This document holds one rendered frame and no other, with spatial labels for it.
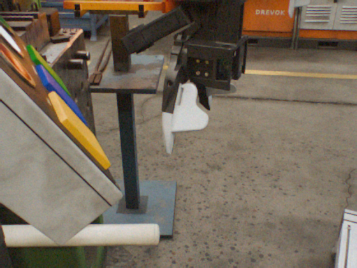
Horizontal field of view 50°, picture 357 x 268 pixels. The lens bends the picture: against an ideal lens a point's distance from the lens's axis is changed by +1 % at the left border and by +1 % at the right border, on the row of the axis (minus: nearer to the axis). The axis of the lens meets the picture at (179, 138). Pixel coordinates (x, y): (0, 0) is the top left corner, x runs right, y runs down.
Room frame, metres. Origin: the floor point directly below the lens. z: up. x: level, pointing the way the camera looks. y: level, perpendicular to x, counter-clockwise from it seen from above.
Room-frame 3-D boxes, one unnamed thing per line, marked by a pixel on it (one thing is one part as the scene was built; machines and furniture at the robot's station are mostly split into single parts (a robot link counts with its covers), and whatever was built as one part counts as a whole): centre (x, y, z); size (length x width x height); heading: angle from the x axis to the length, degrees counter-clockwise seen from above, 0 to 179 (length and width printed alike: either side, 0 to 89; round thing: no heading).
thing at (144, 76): (1.45, 0.22, 0.69); 0.40 x 0.30 x 0.02; 177
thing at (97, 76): (1.57, 0.32, 0.70); 0.60 x 0.04 x 0.01; 2
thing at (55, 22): (1.13, 0.42, 0.95); 0.12 x 0.08 x 0.06; 90
